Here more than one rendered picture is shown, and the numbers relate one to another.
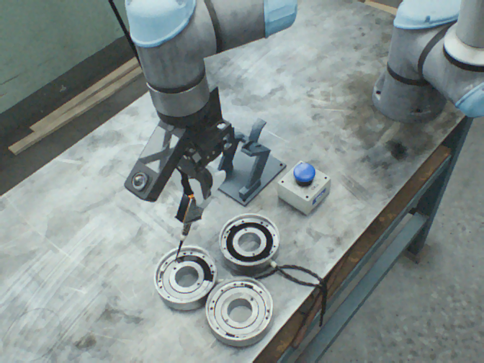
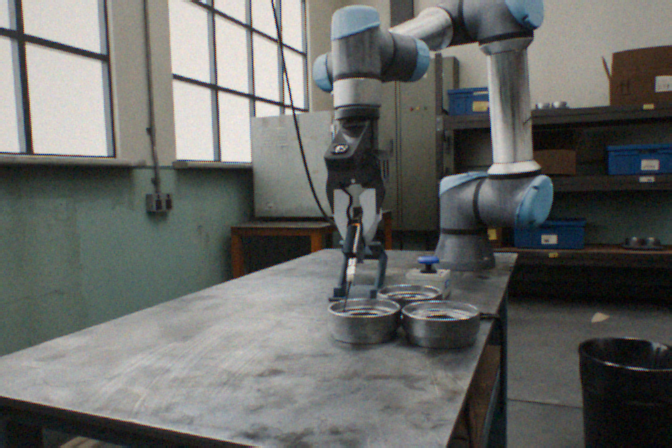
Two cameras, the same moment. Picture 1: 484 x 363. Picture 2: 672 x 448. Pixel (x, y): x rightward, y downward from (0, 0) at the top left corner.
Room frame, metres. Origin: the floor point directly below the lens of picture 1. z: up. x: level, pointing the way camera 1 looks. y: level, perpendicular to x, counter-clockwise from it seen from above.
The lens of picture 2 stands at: (-0.23, 0.45, 1.02)
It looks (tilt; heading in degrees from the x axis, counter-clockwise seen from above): 5 degrees down; 335
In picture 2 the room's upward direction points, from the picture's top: 2 degrees counter-clockwise
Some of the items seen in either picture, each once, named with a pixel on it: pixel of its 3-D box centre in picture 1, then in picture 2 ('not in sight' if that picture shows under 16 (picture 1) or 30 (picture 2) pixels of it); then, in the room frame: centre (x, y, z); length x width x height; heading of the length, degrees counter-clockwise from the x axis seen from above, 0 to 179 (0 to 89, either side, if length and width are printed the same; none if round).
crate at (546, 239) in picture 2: not in sight; (549, 233); (2.75, -2.83, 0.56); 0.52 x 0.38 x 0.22; 40
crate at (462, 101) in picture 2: not in sight; (482, 104); (3.13, -2.48, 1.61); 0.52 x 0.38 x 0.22; 46
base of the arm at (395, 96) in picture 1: (413, 80); (464, 246); (0.79, -0.38, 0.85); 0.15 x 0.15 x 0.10
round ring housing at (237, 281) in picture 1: (240, 312); (440, 324); (0.34, 0.03, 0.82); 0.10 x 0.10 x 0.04
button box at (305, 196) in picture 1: (305, 185); (429, 282); (0.57, -0.12, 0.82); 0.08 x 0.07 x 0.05; 133
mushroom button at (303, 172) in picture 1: (304, 178); (428, 269); (0.57, -0.12, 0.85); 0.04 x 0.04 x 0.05
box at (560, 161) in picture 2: not in sight; (548, 153); (2.75, -2.81, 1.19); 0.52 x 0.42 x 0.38; 43
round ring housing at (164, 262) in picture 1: (187, 279); (364, 320); (0.41, 0.11, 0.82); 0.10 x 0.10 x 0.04
